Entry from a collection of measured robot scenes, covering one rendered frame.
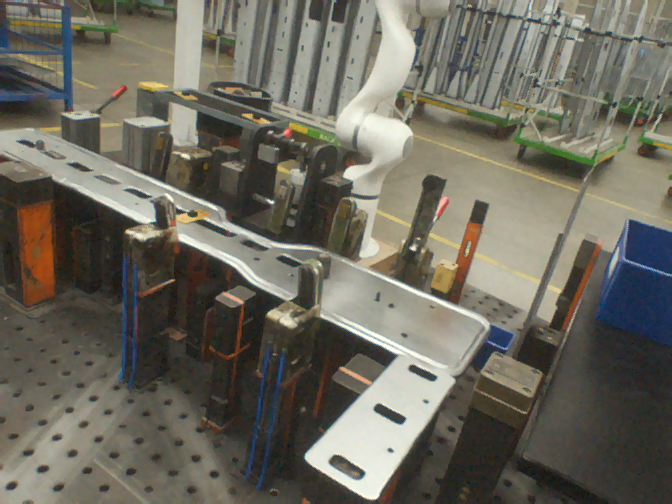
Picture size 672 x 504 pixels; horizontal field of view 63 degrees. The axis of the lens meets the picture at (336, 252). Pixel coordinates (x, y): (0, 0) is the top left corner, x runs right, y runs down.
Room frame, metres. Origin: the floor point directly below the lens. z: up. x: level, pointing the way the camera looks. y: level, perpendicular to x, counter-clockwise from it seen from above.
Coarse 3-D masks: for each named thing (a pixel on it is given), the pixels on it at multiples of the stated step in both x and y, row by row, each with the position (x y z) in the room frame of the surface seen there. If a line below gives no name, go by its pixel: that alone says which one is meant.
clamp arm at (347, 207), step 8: (344, 200) 1.12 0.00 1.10; (352, 200) 1.12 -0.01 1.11; (344, 208) 1.11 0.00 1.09; (352, 208) 1.11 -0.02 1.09; (336, 216) 1.12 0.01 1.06; (344, 216) 1.10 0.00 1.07; (352, 216) 1.11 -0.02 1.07; (336, 224) 1.11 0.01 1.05; (344, 224) 1.10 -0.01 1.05; (336, 232) 1.11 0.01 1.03; (344, 232) 1.10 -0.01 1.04; (328, 240) 1.11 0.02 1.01; (336, 240) 1.10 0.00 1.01; (344, 240) 1.10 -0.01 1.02; (328, 248) 1.10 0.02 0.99; (336, 248) 1.10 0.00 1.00; (344, 248) 1.11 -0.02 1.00
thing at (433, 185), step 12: (432, 180) 1.01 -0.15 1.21; (444, 180) 1.04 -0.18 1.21; (432, 192) 1.04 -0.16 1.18; (420, 204) 1.04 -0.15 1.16; (432, 204) 1.03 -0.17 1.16; (420, 216) 1.04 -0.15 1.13; (432, 216) 1.02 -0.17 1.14; (420, 228) 1.03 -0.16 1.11; (408, 240) 1.03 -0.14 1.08; (420, 240) 1.02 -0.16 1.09; (408, 252) 1.03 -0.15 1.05; (420, 252) 1.01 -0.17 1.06
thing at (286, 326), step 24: (288, 312) 0.73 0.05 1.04; (312, 312) 0.75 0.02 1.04; (264, 336) 0.71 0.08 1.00; (288, 336) 0.69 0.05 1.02; (312, 336) 0.75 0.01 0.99; (264, 360) 0.71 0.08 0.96; (288, 360) 0.70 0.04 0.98; (264, 384) 0.72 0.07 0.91; (288, 384) 0.71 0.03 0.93; (264, 408) 0.72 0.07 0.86; (288, 408) 0.73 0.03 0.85; (264, 432) 0.71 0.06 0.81; (288, 432) 0.74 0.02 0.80; (264, 456) 0.70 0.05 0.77; (288, 456) 0.76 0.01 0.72; (264, 480) 0.70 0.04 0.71
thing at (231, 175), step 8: (232, 160) 1.32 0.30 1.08; (240, 160) 1.33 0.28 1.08; (224, 168) 1.27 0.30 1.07; (232, 168) 1.26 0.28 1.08; (240, 168) 1.27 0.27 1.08; (224, 176) 1.27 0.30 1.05; (232, 176) 1.26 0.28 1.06; (240, 176) 1.25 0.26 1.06; (224, 184) 1.27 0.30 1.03; (232, 184) 1.26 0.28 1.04; (240, 184) 1.26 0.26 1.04; (224, 192) 1.27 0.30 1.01; (232, 192) 1.25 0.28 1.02; (224, 200) 1.26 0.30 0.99; (232, 200) 1.25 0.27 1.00; (224, 208) 1.26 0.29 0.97; (232, 208) 1.25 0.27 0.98; (232, 216) 1.27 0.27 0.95; (240, 224) 1.28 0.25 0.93; (224, 232) 1.27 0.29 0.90; (216, 264) 1.27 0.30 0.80; (224, 264) 1.26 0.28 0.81; (216, 272) 1.27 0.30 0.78; (224, 272) 1.27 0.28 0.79
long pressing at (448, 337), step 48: (0, 144) 1.31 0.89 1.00; (48, 144) 1.38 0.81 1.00; (96, 192) 1.13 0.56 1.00; (144, 192) 1.19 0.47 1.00; (192, 240) 1.00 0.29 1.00; (240, 240) 1.04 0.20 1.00; (288, 288) 0.88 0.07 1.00; (336, 288) 0.91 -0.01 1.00; (384, 288) 0.95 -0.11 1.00; (384, 336) 0.78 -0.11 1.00; (432, 336) 0.81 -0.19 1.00; (480, 336) 0.85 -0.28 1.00
